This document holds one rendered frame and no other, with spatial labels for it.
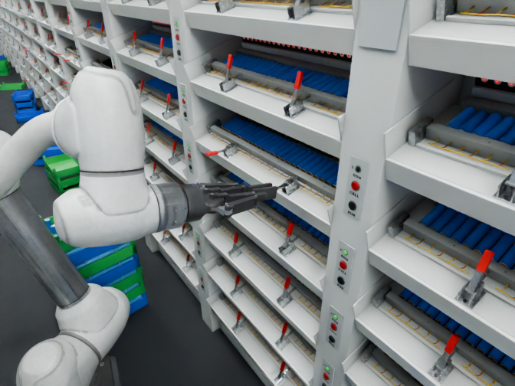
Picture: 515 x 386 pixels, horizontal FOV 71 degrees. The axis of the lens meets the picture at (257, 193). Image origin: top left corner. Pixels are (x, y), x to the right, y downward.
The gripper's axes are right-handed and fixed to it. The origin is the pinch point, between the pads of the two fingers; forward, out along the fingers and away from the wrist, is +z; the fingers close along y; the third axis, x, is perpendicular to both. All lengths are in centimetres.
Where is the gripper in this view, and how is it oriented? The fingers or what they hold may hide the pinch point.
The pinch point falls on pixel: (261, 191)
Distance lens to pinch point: 82.2
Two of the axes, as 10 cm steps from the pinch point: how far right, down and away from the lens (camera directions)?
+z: 7.9, -1.2, 6.0
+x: 1.6, -9.1, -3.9
